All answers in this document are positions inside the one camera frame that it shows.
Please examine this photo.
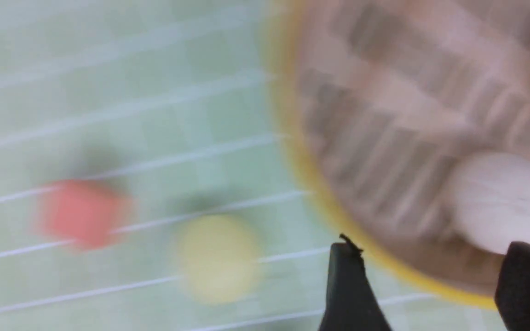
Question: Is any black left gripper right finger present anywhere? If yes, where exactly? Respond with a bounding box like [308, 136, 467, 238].
[494, 242, 530, 331]

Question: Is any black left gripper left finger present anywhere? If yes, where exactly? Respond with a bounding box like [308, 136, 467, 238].
[318, 234, 391, 331]

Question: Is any white bun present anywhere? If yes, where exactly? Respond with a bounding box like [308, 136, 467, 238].
[444, 152, 530, 254]

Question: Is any yellow bun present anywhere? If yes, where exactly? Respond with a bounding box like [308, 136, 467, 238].
[174, 214, 261, 305]

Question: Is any bamboo steamer tray yellow rim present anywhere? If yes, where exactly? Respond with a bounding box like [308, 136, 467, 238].
[267, 0, 530, 310]

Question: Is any green checkered tablecloth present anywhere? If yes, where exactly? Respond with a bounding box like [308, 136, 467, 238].
[0, 0, 495, 331]

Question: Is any red cube block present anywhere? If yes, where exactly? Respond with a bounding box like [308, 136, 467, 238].
[40, 180, 132, 250]

